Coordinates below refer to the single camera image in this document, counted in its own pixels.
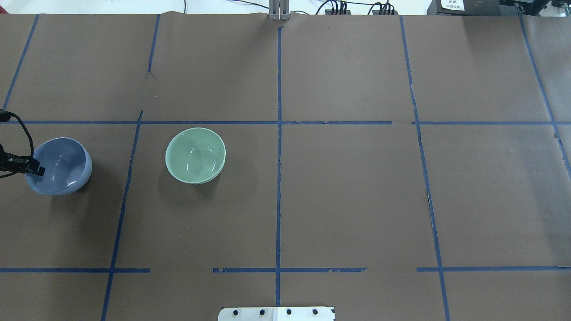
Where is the white pedestal column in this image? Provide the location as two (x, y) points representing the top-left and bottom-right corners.
(218, 306), (336, 321)

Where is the blue bowl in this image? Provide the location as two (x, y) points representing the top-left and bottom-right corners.
(26, 137), (93, 196)

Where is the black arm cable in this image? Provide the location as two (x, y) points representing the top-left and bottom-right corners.
(0, 110), (35, 178)

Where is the black computer box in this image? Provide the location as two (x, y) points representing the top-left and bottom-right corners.
(426, 0), (518, 16)

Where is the green bowl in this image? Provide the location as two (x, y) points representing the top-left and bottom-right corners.
(165, 128), (227, 185)

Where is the aluminium frame post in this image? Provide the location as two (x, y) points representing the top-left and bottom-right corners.
(269, 0), (291, 21)

